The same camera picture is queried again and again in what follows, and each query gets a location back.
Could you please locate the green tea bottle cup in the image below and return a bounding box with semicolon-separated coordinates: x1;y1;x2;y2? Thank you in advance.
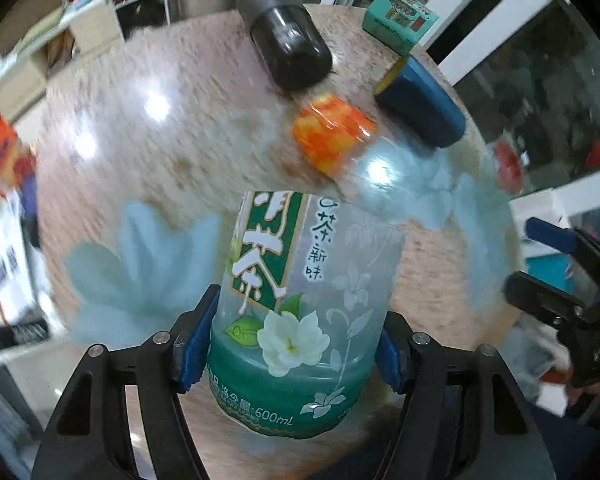
207;191;405;439

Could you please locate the dark blue cup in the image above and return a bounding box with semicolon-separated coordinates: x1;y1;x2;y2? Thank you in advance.
374;55;466;148

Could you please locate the orange plastic bottle cup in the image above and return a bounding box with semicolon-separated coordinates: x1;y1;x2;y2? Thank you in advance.
291;93;378;178

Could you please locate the red round object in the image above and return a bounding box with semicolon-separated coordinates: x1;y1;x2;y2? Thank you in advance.
494;140;524;195

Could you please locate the black zippo box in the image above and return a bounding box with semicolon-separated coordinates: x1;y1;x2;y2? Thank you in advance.
0;318;50;351

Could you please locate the teal hexagonal tin box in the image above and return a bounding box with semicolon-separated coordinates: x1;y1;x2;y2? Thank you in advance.
362;0;439;58

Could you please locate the black cylindrical tumbler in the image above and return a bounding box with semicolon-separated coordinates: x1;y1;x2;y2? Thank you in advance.
236;0;332;92

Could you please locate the low white tv cabinet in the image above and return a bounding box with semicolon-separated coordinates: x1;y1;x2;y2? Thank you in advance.
0;0;123;120

